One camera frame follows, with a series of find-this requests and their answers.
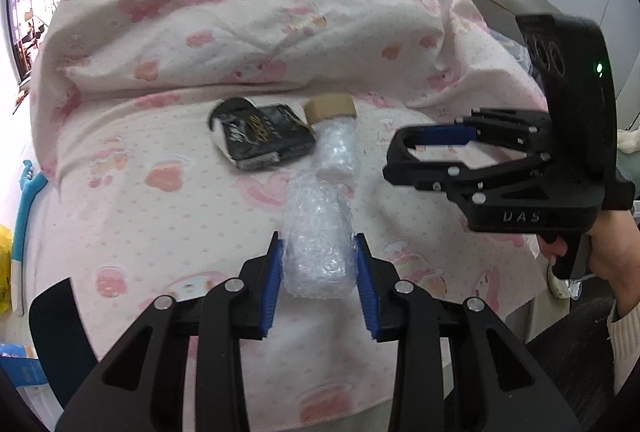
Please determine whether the brown tape roll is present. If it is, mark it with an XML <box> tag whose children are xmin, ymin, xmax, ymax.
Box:
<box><xmin>304</xmin><ymin>93</ymin><xmax>357</xmax><ymax>125</ymax></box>

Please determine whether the bubble wrap roll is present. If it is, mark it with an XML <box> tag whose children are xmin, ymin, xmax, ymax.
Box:
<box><xmin>282</xmin><ymin>116</ymin><xmax>360</xmax><ymax>299</ymax></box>

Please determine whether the black tissue packet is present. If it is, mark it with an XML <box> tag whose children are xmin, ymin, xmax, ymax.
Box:
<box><xmin>207</xmin><ymin>98</ymin><xmax>316</xmax><ymax>171</ymax></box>

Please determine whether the cream sweater right forearm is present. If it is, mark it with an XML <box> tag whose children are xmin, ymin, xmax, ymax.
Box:
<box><xmin>606</xmin><ymin>304</ymin><xmax>640</xmax><ymax>393</ymax></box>

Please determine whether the dark green trash bin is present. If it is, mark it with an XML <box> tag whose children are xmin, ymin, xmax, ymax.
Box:
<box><xmin>28</xmin><ymin>278</ymin><xmax>98</xmax><ymax>408</ymax></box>

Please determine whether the person's right hand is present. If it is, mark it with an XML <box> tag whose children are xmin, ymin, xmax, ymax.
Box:
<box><xmin>537</xmin><ymin>209</ymin><xmax>640</xmax><ymax>313</ymax></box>

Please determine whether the blue snack bag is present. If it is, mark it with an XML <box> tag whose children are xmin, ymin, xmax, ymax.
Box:
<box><xmin>0</xmin><ymin>342</ymin><xmax>48</xmax><ymax>388</ymax></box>

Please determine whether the yellow plastic bag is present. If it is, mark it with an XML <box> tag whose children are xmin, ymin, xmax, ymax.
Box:
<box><xmin>0</xmin><ymin>225</ymin><xmax>12</xmax><ymax>314</ymax></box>

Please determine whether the blue plush toy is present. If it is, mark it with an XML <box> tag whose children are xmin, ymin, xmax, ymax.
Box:
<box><xmin>10</xmin><ymin>160</ymin><xmax>48</xmax><ymax>316</ymax></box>

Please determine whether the pink cartoon print quilt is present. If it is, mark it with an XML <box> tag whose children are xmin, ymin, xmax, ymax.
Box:
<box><xmin>29</xmin><ymin>0</ymin><xmax>572</xmax><ymax>428</ymax></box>

